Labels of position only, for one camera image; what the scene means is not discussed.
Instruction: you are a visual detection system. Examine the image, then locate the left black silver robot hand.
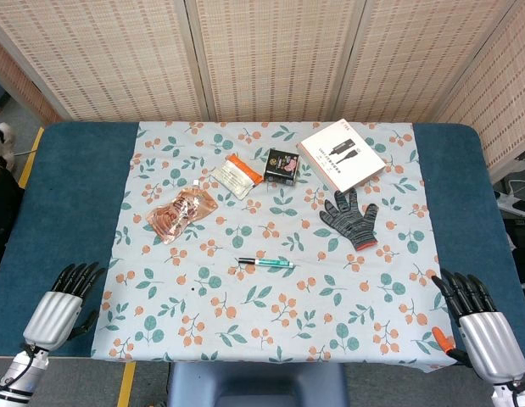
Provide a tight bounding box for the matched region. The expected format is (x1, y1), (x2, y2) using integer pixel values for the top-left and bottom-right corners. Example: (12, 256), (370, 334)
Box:
(22, 261), (107, 351)

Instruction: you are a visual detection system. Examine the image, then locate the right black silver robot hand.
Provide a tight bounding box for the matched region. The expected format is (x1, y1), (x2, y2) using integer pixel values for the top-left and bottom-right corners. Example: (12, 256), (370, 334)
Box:
(430, 268), (525, 385)

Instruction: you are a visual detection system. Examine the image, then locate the teal and white tube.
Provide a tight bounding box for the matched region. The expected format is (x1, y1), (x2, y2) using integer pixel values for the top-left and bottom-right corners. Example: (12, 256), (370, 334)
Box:
(254, 258), (295, 269)

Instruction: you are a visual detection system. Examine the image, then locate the white power strip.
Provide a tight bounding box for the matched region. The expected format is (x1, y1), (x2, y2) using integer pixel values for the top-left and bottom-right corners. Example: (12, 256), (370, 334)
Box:
(494, 189), (525, 218)

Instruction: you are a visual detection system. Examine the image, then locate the orange transparent spout pouch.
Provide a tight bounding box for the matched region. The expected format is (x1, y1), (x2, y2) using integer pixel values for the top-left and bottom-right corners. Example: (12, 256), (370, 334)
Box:
(145, 180), (220, 246)

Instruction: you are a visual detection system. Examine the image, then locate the grey knit work glove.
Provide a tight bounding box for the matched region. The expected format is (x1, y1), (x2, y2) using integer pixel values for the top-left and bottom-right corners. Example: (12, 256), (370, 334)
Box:
(319, 188), (381, 252)

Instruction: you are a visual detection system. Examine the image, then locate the floral print tablecloth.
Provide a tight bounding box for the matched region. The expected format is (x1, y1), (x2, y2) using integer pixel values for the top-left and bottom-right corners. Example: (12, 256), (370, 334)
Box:
(90, 120), (458, 374)

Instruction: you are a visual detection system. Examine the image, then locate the white packet with orange edge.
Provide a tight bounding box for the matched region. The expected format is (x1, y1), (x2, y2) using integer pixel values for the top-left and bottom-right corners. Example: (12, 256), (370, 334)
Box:
(209, 153), (264, 200)

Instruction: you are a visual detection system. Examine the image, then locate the woven folding screen panel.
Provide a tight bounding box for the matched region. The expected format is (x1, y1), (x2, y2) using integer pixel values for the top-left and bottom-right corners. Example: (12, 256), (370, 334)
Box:
(340, 0), (520, 125)
(0, 33), (62, 126)
(435, 0), (525, 181)
(0, 0), (206, 124)
(185, 0), (367, 124)

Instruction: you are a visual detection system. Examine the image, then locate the small black printed box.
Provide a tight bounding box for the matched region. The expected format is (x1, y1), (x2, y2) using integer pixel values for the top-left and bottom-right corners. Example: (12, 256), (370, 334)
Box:
(263, 148), (301, 187)

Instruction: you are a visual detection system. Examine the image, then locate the white cable product box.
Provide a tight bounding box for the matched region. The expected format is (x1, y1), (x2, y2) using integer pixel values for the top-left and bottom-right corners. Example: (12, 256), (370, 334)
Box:
(296, 119), (387, 194)

